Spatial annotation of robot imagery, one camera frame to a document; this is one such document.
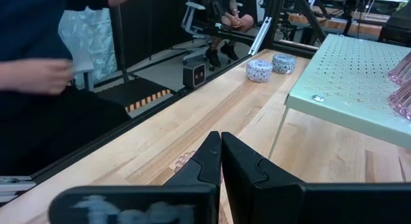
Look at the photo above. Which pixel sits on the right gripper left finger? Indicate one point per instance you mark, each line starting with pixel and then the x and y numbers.
pixel 199 192

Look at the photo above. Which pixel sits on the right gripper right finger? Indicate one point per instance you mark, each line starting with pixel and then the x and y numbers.
pixel 257 192

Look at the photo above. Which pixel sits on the blue white patterned tin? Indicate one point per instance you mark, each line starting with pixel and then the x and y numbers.
pixel 284 63

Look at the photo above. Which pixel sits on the tall pink glass candle holder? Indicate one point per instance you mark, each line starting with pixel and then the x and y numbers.
pixel 401 70
pixel 401 100

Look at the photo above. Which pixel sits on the pink ribbed glass holder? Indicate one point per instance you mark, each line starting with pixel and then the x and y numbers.
pixel 184 160

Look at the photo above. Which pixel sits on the blue patterned ceramic jar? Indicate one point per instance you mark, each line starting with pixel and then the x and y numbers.
pixel 259 70

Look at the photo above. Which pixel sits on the black mat with hazard stripe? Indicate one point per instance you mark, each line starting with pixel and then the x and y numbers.
pixel 128 92

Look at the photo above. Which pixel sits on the green perforated metal shelf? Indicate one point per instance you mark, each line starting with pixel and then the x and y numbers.
pixel 346 76

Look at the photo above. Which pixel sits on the silver aluminium extrusion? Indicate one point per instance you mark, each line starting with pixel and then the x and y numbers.
pixel 260 34
pixel 16 185

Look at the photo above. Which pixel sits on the black stand pole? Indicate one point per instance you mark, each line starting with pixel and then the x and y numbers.
pixel 118 41

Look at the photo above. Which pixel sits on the person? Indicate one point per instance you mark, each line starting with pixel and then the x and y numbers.
pixel 239 22
pixel 32 25

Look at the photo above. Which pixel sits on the grey white office chair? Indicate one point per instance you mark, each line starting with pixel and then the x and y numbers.
pixel 192 18

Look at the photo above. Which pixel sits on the crinkled clear plastic sheet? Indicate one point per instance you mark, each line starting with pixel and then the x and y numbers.
pixel 93 41

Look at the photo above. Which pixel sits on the wooden background table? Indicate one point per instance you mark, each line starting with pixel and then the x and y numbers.
pixel 337 25

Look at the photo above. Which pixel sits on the black table edge frame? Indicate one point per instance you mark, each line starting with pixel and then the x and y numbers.
pixel 96 141

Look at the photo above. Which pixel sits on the black table-level camera box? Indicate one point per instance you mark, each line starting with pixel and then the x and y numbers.
pixel 194 74

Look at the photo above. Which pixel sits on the black rig frame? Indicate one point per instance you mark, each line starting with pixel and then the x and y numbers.
pixel 279 18

